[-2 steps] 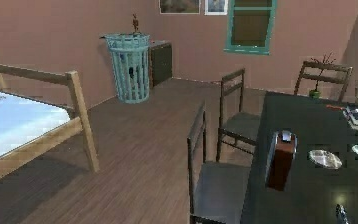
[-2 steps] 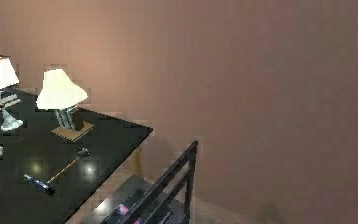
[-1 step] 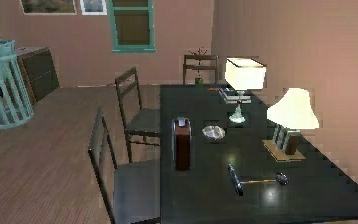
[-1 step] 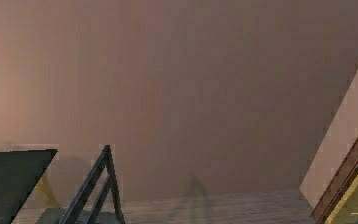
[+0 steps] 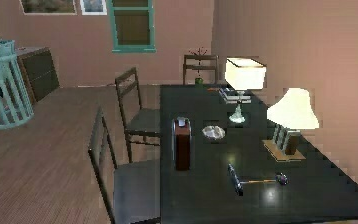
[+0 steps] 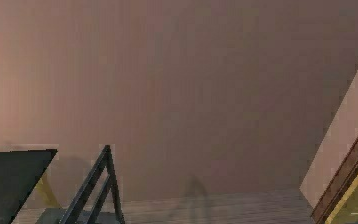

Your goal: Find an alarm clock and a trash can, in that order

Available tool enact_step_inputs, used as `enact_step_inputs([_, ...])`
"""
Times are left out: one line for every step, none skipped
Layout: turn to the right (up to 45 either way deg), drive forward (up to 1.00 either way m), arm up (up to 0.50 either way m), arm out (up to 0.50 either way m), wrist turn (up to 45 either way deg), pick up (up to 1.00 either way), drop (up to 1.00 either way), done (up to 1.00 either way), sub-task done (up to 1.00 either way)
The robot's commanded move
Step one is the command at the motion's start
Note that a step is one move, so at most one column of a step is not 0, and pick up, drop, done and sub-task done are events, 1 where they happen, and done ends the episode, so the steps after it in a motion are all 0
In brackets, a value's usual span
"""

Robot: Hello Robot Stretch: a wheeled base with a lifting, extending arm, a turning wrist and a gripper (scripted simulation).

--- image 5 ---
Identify small green potted plant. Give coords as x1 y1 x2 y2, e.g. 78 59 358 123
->
188 47 209 86

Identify stack of books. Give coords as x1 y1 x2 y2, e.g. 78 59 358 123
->
218 86 252 105

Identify wide framed landscape picture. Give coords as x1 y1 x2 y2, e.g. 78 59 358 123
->
19 0 78 16

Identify dark wooden dresser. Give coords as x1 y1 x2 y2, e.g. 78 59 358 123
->
16 46 61 106

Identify dark green table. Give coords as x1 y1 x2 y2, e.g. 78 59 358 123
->
159 83 358 224

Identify square shade table lamp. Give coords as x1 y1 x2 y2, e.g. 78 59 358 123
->
224 57 267 124

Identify thin orange pencil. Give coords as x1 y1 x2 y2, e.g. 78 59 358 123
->
242 173 289 186

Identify dark red box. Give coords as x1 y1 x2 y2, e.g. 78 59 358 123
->
171 116 192 172

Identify teal framed window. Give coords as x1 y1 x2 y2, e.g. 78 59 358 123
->
106 0 157 54

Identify dark wooden chair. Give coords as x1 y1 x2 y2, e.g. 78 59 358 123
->
87 106 162 224
114 67 162 164
182 54 220 86

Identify teal laundry basket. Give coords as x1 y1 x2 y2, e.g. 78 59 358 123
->
0 38 35 131

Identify small white framed picture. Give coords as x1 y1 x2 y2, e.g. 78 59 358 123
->
79 0 108 16

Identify bell shade table lamp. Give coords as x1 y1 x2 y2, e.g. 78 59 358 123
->
261 87 320 163

